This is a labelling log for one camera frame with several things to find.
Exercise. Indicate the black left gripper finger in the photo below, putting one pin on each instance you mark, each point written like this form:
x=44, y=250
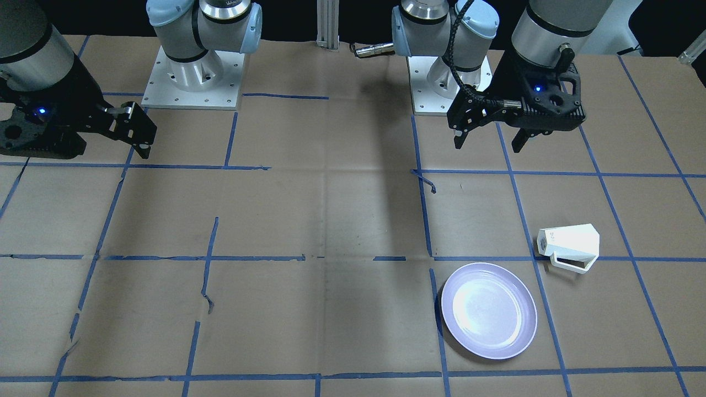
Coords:
x=522, y=136
x=468, y=111

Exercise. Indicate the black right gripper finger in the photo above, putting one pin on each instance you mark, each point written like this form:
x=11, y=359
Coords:
x=133, y=126

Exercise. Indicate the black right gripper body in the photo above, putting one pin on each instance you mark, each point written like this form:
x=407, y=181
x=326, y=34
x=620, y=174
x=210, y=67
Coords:
x=79, y=95

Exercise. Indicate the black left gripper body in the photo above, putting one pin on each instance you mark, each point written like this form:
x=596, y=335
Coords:
x=506, y=81

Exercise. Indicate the white angular mug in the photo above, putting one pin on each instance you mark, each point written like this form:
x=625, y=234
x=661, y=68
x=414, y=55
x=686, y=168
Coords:
x=573, y=248

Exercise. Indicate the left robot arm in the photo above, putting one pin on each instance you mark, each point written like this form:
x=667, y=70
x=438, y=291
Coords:
x=461, y=35

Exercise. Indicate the lavender plate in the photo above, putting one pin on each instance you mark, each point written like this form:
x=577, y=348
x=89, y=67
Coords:
x=489, y=311

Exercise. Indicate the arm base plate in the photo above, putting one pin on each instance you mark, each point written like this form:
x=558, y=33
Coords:
x=213, y=82
x=433, y=88

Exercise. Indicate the silver cable connector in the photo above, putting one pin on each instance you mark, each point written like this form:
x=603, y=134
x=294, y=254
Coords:
x=384, y=49

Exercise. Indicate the aluminium frame post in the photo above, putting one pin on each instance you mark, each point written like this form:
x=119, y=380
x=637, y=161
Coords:
x=327, y=21

